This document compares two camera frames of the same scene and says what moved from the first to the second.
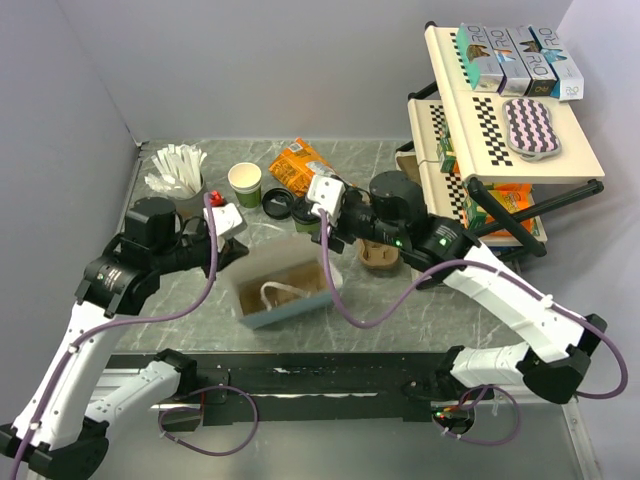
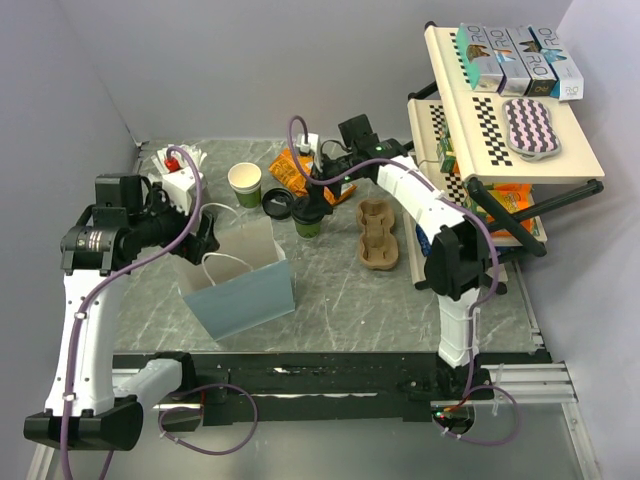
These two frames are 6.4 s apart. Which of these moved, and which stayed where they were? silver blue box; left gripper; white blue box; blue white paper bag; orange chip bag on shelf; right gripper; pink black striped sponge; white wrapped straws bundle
Moved: right gripper; blue white paper bag; left gripper
Stayed: white blue box; orange chip bag on shelf; white wrapped straws bundle; pink black striped sponge; silver blue box
